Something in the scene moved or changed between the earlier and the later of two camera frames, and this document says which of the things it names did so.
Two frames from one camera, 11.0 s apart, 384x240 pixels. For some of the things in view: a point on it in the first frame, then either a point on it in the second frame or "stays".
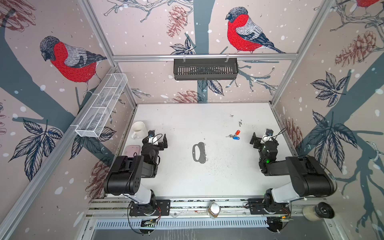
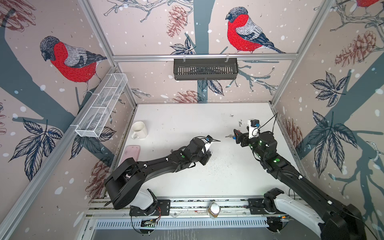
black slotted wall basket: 198,69 stays
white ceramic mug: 139,130 stays
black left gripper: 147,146 → 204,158
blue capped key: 235,137 stays
